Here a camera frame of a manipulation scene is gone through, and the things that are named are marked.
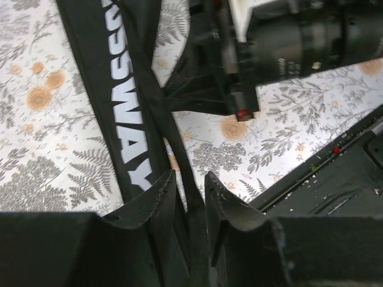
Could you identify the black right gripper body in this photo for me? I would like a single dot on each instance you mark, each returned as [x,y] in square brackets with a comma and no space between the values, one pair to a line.
[282,40]

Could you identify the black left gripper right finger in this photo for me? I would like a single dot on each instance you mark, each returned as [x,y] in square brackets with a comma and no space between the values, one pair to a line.
[249,248]

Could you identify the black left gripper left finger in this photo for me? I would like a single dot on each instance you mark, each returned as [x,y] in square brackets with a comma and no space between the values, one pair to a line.
[89,245]

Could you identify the black Crossway racket bag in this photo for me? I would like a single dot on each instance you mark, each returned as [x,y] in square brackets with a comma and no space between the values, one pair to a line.
[113,46]

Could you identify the floral patterned table mat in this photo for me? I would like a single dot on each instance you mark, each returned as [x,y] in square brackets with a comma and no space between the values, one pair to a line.
[53,155]

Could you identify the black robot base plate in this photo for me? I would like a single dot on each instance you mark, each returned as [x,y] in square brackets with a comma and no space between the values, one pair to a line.
[343,178]

